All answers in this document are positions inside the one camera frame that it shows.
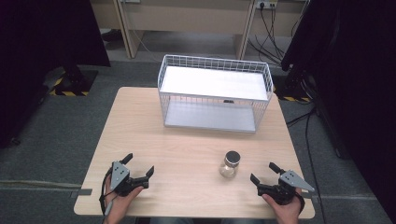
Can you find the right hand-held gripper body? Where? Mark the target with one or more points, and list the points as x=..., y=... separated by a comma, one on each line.
x=292, y=179

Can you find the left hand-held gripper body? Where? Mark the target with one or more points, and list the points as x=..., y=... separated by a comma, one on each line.
x=120, y=174

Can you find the glass jar with black lid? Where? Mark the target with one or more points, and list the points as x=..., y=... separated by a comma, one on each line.
x=229, y=166

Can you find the person's left hand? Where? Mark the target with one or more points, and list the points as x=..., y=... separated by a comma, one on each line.
x=120, y=207

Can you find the person's right hand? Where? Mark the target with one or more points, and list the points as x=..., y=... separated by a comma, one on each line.
x=288, y=213

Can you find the grey floor tape strip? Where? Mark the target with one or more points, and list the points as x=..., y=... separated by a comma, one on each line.
x=81, y=192

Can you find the black metal stand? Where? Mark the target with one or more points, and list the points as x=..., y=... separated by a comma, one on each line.
x=295, y=84

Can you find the black curtain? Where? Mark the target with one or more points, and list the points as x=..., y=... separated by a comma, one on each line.
x=358, y=77
x=37, y=40

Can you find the black shoe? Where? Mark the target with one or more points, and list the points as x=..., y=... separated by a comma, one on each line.
x=109, y=35

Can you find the beige wooden desk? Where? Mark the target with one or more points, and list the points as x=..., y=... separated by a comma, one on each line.
x=186, y=15

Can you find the white power strip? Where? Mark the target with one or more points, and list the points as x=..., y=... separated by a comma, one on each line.
x=266, y=3

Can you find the yellow black striped base plate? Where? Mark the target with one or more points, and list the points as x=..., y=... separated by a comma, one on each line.
x=67, y=92

